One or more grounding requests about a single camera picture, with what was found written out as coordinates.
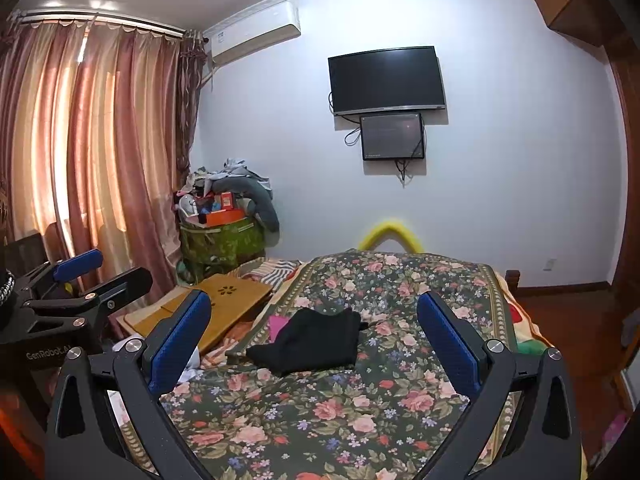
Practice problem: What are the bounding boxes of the curtain rail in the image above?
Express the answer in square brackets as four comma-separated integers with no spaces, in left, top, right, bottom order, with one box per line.
[7,6,185,40]

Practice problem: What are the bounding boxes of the orange box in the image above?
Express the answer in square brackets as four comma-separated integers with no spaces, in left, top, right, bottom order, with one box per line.
[204,208,247,227]

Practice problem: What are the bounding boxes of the black wall television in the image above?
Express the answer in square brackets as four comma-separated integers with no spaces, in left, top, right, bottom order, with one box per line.
[328,46,447,117]

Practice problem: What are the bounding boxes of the black monitor cable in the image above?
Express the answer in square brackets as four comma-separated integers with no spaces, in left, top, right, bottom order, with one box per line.
[394,159,417,187]

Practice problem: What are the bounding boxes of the wooden lap desk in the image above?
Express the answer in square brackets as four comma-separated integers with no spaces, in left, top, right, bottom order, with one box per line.
[122,273,273,356]

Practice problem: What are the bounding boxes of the green patterned bag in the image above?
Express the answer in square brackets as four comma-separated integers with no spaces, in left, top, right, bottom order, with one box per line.
[178,215,267,283]

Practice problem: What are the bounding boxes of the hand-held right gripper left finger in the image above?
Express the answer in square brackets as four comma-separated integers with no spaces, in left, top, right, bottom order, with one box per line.
[45,290,213,480]

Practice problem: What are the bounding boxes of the small black monitor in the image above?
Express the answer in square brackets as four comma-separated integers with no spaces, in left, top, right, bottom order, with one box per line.
[359,112,426,162]

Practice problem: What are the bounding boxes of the colourful blanket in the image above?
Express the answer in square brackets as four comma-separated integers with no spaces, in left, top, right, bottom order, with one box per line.
[492,269,557,358]

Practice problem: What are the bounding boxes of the white air conditioner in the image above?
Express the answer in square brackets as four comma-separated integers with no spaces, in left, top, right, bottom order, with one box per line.
[202,1,303,67]

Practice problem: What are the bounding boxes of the wooden door frame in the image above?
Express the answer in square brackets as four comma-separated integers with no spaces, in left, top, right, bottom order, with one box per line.
[606,42,640,321]

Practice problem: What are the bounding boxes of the yellow foam pad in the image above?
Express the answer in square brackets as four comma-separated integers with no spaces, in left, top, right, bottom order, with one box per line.
[358,218,426,252]

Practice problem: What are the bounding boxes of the floral bedsheet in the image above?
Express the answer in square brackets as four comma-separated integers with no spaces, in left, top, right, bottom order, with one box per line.
[115,250,523,480]

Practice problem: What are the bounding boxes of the black television cable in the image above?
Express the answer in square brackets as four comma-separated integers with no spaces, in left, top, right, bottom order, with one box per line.
[327,91,363,147]

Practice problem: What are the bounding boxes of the pink curtain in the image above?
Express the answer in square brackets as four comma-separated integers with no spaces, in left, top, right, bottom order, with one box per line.
[0,12,203,321]

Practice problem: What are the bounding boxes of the pile of clothes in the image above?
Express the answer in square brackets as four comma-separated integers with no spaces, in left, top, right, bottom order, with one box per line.
[181,158,272,197]

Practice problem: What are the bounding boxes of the striped cloth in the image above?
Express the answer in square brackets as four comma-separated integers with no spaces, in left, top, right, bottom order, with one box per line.
[247,257,302,288]

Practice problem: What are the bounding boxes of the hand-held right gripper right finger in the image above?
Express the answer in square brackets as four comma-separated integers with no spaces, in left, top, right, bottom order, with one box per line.
[416,291,583,480]

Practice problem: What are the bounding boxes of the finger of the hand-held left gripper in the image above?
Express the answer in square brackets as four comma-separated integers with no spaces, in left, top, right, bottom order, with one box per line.
[20,249,104,303]
[22,267,153,331]

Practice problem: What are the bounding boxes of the black pants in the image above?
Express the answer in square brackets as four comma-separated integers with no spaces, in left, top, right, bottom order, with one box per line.
[246,307,362,377]

